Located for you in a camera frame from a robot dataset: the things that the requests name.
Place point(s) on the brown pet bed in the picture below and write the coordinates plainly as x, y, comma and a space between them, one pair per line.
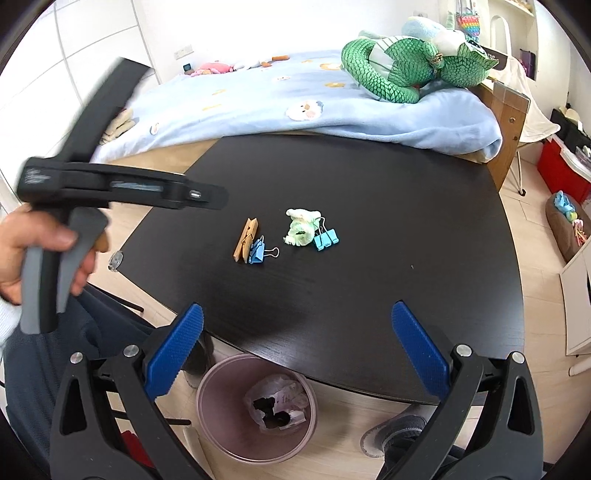
569, 223

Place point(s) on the beige folded towel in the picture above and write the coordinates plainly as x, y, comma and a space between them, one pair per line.
118, 126

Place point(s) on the rainbow knitted bag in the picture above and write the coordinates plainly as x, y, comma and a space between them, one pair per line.
467, 18

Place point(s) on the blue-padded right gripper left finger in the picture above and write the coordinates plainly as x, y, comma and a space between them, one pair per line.
149, 373

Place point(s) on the light blue bed blanket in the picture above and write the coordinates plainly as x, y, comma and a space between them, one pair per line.
310, 92

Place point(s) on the grey slipper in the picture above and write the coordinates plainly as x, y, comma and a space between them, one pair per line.
375, 442

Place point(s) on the dark blue binder clip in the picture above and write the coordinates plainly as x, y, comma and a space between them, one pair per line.
258, 251

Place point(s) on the pink plush toy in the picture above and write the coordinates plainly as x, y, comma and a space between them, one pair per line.
212, 68

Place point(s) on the clear table corner protector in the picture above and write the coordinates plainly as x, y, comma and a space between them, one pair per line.
115, 261

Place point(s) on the pink plastic trash bin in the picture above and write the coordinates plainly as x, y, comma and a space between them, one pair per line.
256, 412

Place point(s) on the green plush dragon toy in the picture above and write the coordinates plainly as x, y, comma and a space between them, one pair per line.
396, 68

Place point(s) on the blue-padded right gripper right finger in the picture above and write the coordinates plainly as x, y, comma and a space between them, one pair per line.
453, 378

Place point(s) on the white drawer cabinet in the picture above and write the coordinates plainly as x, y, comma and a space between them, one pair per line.
575, 281

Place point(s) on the wooden clothespin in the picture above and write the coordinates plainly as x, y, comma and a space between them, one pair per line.
245, 241

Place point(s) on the crumpled green white wrapper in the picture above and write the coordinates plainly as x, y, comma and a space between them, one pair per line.
303, 225

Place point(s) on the light blue binder clip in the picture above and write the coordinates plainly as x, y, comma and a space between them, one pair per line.
324, 237

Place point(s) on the red storage box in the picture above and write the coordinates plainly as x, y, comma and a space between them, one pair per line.
557, 175

